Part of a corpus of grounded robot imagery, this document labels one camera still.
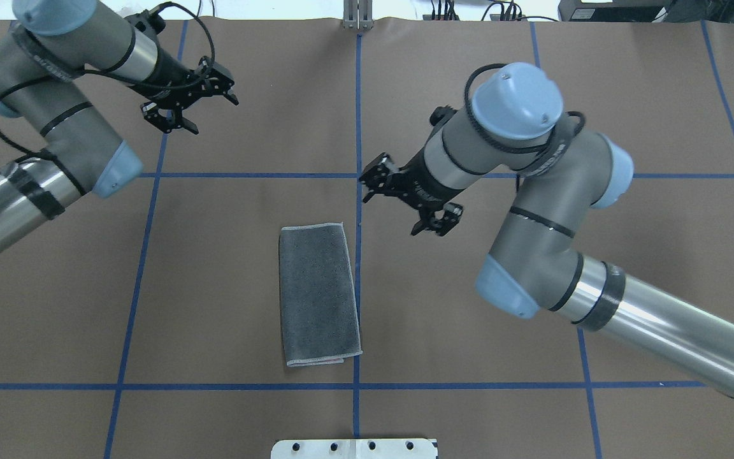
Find black box with label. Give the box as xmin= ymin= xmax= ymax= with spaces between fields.
xmin=558 ymin=1 xmax=734 ymax=24

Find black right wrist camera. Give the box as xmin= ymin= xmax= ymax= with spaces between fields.
xmin=429 ymin=105 xmax=457 ymax=131

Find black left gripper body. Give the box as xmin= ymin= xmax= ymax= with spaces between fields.
xmin=141 ymin=56 xmax=227 ymax=116

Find black left camera cable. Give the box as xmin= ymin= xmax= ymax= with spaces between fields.
xmin=0 ymin=1 xmax=216 ymax=160

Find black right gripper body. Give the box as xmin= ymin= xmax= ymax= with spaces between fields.
xmin=393 ymin=159 xmax=454 ymax=217

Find black camera cable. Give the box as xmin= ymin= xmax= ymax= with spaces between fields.
xmin=0 ymin=1 xmax=216 ymax=160
xmin=464 ymin=62 xmax=587 ymax=192

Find aluminium frame post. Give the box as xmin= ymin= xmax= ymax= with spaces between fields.
xmin=342 ymin=0 xmax=375 ymax=31

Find black right camera cable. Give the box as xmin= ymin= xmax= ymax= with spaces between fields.
xmin=464 ymin=62 xmax=587 ymax=192

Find pink and grey towel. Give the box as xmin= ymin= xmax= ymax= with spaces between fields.
xmin=278 ymin=222 xmax=363 ymax=368

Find white pedestal column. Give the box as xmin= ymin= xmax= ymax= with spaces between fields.
xmin=270 ymin=438 xmax=439 ymax=458

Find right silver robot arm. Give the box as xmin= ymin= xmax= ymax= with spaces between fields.
xmin=359 ymin=62 xmax=734 ymax=399

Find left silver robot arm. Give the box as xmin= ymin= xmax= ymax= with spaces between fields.
xmin=0 ymin=1 xmax=239 ymax=253

